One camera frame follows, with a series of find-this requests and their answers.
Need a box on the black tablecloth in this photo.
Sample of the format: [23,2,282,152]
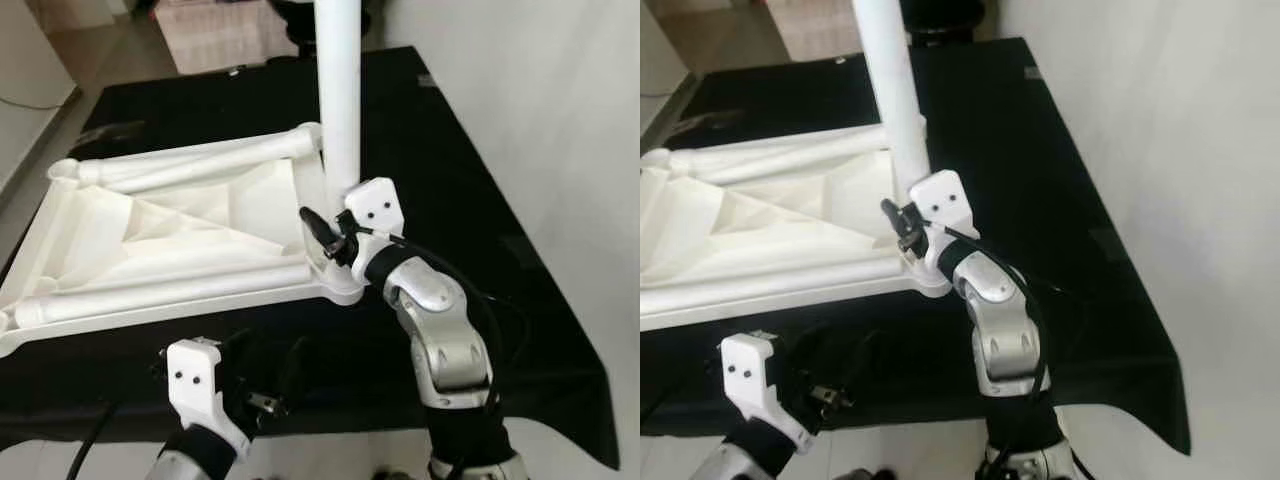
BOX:
[640,38,1191,456]
[0,45,619,469]

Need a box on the white plastic children table top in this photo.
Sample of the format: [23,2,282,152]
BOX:
[640,120,951,331]
[0,122,366,356]

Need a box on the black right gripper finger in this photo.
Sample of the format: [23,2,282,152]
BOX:
[300,205,346,263]
[880,197,921,251]

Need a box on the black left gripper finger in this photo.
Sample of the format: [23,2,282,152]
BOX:
[222,328,259,376]
[848,330,881,396]
[778,325,816,371]
[282,335,313,401]

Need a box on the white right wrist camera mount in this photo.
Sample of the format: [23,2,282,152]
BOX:
[908,168,976,276]
[343,177,408,286]

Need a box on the pink patterned cloth bench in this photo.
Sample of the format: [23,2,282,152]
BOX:
[765,0,871,61]
[155,0,301,73]

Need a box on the white plastic table leg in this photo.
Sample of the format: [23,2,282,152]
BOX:
[690,150,881,186]
[10,262,313,326]
[60,122,323,186]
[640,250,901,311]
[850,0,931,196]
[650,122,886,181]
[100,150,301,196]
[313,0,363,216]

